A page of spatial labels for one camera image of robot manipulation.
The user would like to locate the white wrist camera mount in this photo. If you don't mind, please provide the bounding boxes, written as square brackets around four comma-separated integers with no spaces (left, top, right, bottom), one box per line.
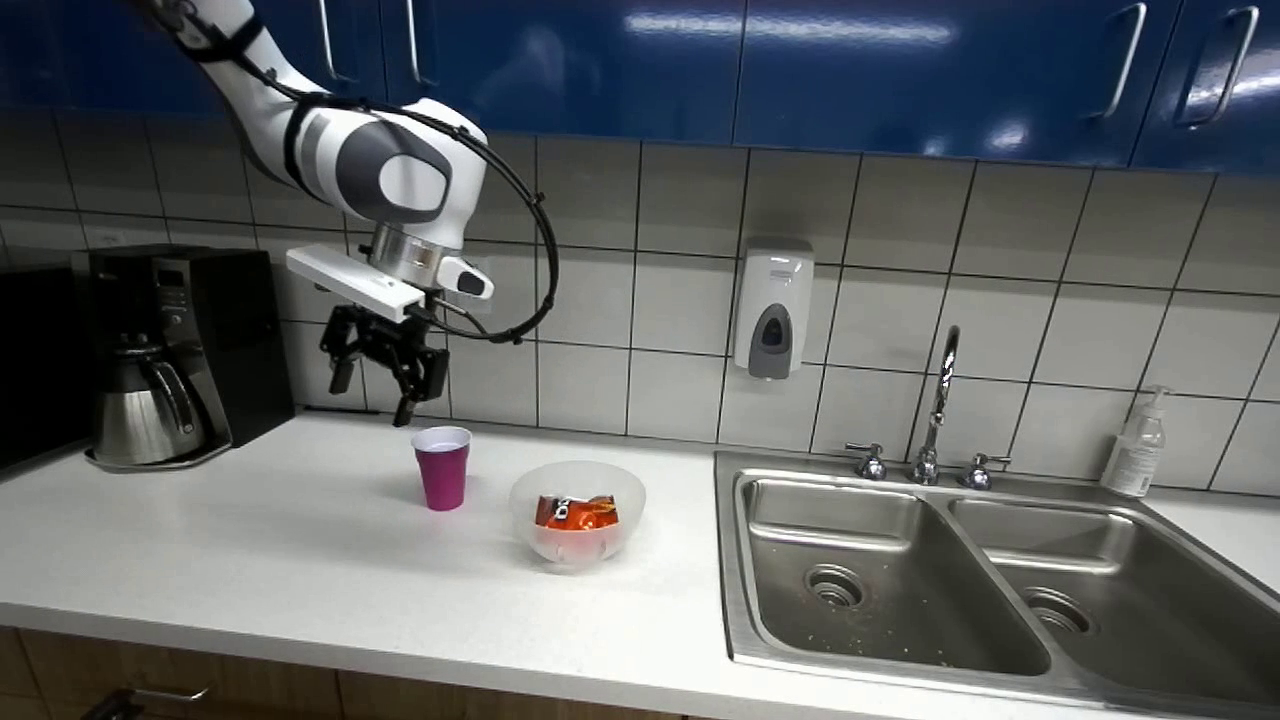
[279,240,499,322]

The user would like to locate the silver drawer handle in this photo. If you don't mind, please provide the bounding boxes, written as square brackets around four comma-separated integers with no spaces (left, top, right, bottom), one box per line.
[85,681,211,720]

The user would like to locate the blue upper cabinets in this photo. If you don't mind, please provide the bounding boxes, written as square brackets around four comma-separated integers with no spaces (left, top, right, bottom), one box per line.
[0,0,1280,181]

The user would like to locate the chrome faucet knob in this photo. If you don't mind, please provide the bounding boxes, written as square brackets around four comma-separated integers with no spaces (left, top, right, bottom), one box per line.
[966,447,1015,492]
[846,439,893,482]

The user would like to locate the purple plastic cup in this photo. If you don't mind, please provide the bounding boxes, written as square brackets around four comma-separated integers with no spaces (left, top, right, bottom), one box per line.
[410,421,477,515]

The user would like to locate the white wall soap dispenser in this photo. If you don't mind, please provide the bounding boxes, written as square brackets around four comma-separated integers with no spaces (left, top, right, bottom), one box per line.
[729,234,820,384]

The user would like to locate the silver upper cabinet handle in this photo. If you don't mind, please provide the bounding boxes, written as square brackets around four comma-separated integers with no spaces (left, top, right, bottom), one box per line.
[1175,0,1263,136]
[1100,0,1153,127]
[400,0,442,92]
[311,0,358,87]

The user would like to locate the stainless steel double sink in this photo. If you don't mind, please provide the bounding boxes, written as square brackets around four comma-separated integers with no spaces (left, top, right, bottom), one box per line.
[712,450,1280,720]

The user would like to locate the orange chip packet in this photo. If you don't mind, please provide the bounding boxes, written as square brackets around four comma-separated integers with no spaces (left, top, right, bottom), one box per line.
[533,492,623,536]

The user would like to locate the clear plastic bowl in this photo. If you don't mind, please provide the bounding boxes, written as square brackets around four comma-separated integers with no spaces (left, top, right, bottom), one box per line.
[509,454,651,581]

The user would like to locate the clear soap pump bottle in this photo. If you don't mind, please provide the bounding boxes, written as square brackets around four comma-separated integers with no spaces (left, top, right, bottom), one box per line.
[1097,384,1173,502]

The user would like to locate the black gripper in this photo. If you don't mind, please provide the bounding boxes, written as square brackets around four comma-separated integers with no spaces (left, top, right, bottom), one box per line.
[317,300,455,432]

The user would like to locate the wooden lower cabinets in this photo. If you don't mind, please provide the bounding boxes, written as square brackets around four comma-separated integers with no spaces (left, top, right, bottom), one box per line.
[0,622,705,720]

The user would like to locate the stainless steel carafe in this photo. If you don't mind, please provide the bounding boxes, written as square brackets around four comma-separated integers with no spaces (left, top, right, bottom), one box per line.
[88,342,211,470]

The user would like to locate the black microwave oven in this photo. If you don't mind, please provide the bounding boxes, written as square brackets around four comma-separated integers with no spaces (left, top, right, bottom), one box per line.
[0,258,100,480]

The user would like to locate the black steel coffee maker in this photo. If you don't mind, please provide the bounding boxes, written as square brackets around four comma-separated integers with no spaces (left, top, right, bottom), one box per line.
[82,242,300,477]

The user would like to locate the chrome faucet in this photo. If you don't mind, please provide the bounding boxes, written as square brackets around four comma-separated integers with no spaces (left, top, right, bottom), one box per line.
[910,320,966,487]

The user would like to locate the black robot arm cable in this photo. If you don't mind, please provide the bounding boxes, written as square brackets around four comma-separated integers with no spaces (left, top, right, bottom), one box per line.
[170,0,564,348]

